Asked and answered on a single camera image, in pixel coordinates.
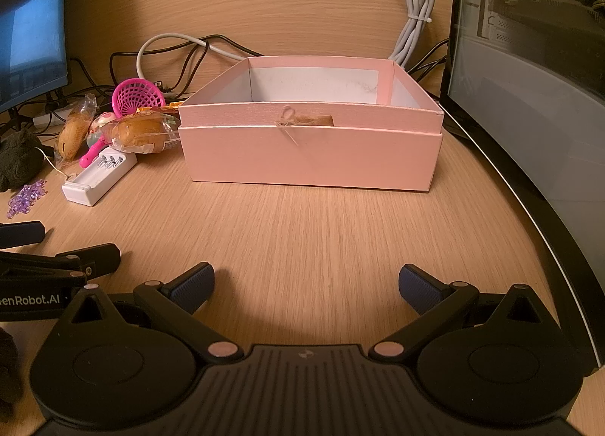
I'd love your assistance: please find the glass sided computer case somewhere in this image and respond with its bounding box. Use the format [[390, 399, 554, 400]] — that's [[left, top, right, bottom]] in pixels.
[[439, 0, 605, 376]]

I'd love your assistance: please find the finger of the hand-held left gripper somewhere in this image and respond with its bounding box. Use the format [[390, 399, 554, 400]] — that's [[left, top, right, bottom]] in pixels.
[[0, 221, 47, 250], [0, 242, 122, 283]]

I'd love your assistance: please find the brown paper tag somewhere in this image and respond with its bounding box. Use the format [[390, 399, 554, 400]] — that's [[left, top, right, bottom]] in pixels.
[[275, 106, 336, 146]]

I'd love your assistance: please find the grey bundled cable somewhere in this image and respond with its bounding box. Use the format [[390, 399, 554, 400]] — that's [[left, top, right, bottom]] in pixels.
[[388, 0, 436, 69]]

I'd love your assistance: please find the black looped cable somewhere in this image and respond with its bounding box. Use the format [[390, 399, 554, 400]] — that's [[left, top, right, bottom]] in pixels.
[[110, 34, 247, 103]]

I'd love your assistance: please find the white looped cable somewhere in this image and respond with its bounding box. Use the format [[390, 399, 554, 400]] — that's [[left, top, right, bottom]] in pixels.
[[137, 33, 247, 87]]

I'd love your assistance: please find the dark computer monitor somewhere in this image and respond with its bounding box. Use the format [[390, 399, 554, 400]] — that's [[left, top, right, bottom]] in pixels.
[[0, 0, 73, 127]]

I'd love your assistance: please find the pink toy basket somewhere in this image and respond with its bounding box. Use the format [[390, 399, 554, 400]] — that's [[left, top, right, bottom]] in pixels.
[[112, 79, 166, 118]]

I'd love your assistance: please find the pink cardboard box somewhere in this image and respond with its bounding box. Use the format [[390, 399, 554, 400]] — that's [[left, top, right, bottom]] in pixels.
[[178, 56, 445, 192]]

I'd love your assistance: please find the long bread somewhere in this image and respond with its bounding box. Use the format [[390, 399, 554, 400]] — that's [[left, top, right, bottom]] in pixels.
[[53, 93, 98, 168]]

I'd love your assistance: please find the pink handled toy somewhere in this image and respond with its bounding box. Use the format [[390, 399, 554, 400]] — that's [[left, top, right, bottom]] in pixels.
[[79, 112, 118, 169]]

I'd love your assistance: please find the thin white string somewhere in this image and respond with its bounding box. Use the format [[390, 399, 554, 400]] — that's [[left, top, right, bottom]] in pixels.
[[39, 145, 81, 182]]

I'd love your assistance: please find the white power strip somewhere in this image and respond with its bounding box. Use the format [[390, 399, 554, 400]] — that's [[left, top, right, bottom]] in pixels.
[[32, 107, 73, 130]]

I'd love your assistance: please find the round bread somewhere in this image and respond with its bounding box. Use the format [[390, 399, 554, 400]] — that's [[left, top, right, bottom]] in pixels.
[[110, 107, 183, 154]]

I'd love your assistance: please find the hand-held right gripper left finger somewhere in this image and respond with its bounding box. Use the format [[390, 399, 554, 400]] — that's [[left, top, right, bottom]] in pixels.
[[59, 262, 242, 363]]

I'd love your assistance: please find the dark plush cloth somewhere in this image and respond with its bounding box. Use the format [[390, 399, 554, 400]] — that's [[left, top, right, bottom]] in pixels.
[[0, 128, 45, 194]]

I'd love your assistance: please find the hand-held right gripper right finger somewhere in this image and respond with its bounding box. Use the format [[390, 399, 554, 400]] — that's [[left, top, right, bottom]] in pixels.
[[371, 263, 561, 363]]

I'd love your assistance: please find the white plastic case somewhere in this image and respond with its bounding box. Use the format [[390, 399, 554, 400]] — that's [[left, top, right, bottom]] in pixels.
[[62, 147, 139, 206]]

